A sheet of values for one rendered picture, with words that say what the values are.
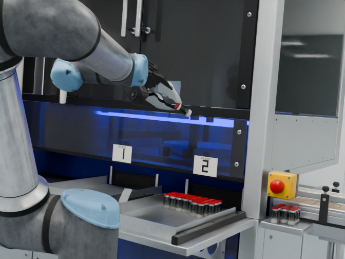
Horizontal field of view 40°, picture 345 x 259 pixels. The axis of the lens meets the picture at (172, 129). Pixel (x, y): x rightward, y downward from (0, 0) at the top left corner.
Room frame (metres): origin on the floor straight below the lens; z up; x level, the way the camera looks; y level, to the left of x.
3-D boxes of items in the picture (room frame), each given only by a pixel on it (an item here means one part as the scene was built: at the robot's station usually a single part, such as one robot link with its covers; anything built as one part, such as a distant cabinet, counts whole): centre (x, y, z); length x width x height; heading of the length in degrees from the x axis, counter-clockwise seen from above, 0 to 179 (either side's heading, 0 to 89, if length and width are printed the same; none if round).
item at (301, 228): (1.43, -0.38, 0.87); 0.14 x 0.13 x 0.02; 148
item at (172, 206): (1.43, -0.07, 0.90); 0.18 x 0.02 x 0.05; 58
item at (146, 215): (1.34, -0.01, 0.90); 0.34 x 0.26 x 0.04; 148
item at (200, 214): (1.38, -0.10, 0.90); 0.02 x 0.02 x 0.05
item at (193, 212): (1.39, -0.08, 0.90); 0.02 x 0.02 x 0.05
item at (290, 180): (1.40, -0.34, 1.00); 0.08 x 0.07 x 0.07; 148
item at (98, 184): (1.61, 0.22, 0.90); 0.34 x 0.26 x 0.04; 148
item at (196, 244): (1.46, 0.11, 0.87); 0.70 x 0.48 x 0.02; 58
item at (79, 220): (0.93, 0.16, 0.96); 0.13 x 0.12 x 0.14; 81
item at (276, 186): (1.36, -0.32, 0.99); 0.04 x 0.04 x 0.04; 58
